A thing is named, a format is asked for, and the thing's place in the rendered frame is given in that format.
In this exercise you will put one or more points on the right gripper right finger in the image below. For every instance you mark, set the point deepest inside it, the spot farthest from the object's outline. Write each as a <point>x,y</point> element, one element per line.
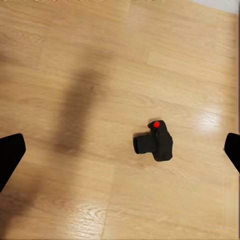
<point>232,149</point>

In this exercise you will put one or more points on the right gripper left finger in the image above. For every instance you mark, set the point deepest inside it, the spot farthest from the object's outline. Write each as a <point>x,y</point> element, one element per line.
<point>12,149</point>

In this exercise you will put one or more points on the digital camera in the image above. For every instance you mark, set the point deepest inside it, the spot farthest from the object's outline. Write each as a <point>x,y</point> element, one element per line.
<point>159,142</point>

